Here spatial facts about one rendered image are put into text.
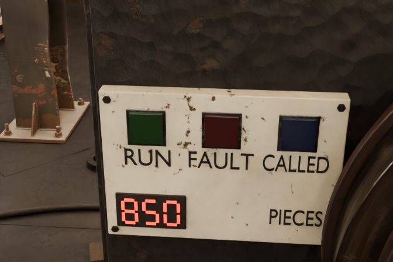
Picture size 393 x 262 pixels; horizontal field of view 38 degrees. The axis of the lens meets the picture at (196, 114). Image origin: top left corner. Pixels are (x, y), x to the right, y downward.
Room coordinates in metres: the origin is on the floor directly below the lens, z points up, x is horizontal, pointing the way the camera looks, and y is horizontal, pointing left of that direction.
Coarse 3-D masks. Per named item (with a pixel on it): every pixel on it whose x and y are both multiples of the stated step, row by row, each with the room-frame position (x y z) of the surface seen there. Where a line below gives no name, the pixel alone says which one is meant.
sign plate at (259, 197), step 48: (144, 96) 0.55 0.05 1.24; (192, 96) 0.55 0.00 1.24; (240, 96) 0.55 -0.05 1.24; (288, 96) 0.54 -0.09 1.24; (336, 96) 0.54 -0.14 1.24; (144, 144) 0.55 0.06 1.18; (192, 144) 0.55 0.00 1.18; (240, 144) 0.54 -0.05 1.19; (336, 144) 0.54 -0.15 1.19; (144, 192) 0.55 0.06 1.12; (192, 192) 0.55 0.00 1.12; (240, 192) 0.55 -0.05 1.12; (288, 192) 0.54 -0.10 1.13; (240, 240) 0.55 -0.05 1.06; (288, 240) 0.54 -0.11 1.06
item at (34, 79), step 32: (0, 0) 3.05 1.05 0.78; (32, 0) 3.04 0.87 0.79; (64, 0) 3.34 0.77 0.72; (32, 32) 3.04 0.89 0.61; (64, 32) 3.33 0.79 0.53; (32, 64) 3.04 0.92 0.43; (64, 64) 3.31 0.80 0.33; (32, 96) 3.04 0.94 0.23; (64, 96) 3.33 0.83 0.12; (32, 128) 2.96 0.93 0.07; (64, 128) 3.06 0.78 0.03
